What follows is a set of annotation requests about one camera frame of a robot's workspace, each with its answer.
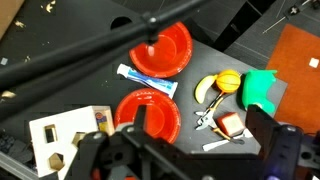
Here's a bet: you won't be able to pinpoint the medium red bowl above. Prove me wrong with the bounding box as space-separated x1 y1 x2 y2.
113 87 182 145

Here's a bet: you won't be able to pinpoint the white plastic fork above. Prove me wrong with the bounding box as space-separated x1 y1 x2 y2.
201 128 254 153

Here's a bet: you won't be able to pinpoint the large red bowl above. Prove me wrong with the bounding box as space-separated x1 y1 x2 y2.
128 21 194 79

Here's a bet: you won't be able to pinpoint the red cube block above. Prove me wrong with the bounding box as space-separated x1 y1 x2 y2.
215 111 246 138

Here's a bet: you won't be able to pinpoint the orange handled pliers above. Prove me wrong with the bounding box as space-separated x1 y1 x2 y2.
194 91 246 145

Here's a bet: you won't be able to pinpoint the white blue toothpaste tube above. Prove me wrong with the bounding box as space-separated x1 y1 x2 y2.
116 63 179 100

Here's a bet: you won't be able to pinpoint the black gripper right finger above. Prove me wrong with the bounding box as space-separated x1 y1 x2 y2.
245 104 303 162

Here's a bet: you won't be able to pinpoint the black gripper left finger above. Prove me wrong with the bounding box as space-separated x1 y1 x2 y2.
133 104 148 130

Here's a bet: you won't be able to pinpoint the wooden shape sorter box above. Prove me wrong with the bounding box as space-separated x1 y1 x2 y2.
28 105 116 179

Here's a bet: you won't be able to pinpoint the yellow toy banana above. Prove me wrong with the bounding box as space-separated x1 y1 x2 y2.
194 74 219 105

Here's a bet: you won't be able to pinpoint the orange ball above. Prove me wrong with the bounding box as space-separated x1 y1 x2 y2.
215 68 242 94

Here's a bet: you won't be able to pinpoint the black stand pole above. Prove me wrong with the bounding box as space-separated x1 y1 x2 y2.
0 0 214 123

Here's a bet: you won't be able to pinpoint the orange floor mat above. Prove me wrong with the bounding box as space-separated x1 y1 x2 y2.
265 23 320 136

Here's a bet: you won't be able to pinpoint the green plastic toy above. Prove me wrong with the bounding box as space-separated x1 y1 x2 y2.
240 68 278 114

